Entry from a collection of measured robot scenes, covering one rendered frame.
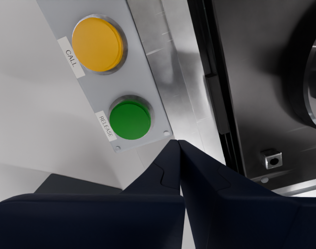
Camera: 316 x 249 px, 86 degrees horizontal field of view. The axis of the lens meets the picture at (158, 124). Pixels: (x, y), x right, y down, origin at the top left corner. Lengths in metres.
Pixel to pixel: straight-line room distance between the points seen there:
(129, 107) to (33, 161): 0.27
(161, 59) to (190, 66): 0.03
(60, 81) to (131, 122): 0.17
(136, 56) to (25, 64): 0.20
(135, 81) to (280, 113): 0.14
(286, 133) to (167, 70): 0.13
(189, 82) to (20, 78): 0.26
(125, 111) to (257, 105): 0.12
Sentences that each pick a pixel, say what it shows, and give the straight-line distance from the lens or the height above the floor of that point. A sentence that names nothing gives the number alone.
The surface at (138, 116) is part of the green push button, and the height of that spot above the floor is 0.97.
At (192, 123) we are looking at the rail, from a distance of 0.19.
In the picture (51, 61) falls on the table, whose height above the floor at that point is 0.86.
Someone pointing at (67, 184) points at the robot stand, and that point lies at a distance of 0.37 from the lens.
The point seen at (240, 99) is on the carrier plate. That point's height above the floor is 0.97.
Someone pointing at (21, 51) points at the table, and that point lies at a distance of 0.33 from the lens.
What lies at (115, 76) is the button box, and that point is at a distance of 0.17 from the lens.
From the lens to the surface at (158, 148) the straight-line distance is 0.30.
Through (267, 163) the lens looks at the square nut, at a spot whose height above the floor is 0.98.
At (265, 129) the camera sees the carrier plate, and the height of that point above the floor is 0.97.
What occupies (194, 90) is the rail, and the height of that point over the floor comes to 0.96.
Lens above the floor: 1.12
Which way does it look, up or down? 68 degrees down
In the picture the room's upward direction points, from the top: 180 degrees clockwise
